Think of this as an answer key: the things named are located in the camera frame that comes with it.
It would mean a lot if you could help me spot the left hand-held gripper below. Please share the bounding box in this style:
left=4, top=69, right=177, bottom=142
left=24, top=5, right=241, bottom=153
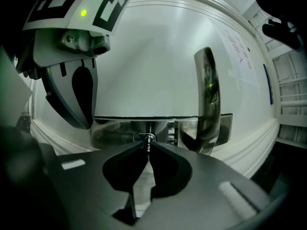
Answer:
left=14, top=0, right=132, bottom=131

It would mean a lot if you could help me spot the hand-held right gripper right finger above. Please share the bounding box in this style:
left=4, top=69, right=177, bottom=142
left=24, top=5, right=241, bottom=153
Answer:
left=135, top=139, right=273, bottom=230

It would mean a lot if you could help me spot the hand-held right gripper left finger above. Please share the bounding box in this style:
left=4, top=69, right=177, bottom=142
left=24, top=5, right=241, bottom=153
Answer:
left=44, top=139, right=151, bottom=230

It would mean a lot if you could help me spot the silver door lock plate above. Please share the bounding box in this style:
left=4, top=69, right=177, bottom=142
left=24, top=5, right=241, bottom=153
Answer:
left=89, top=113, right=234, bottom=154

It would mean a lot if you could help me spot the white door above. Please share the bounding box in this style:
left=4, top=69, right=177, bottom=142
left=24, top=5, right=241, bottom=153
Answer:
left=30, top=0, right=280, bottom=179

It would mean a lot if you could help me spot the white paper sign red print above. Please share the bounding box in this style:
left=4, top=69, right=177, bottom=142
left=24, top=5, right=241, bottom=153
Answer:
left=211, top=18, right=261, bottom=89

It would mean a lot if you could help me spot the silver door lever handle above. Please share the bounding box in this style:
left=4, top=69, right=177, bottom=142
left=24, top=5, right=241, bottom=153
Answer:
left=176, top=46, right=223, bottom=156

